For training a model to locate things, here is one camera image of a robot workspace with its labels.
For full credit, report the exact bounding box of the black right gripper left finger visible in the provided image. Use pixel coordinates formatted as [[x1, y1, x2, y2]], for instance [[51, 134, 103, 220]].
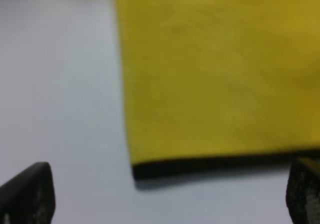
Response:
[[0, 162, 56, 224]]

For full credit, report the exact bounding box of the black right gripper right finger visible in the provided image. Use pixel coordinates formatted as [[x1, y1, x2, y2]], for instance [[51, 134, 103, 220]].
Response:
[[285, 157, 320, 224]]

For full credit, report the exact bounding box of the yellow microfiber towel black trim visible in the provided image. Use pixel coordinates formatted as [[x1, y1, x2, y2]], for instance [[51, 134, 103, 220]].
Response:
[[116, 0, 320, 182]]

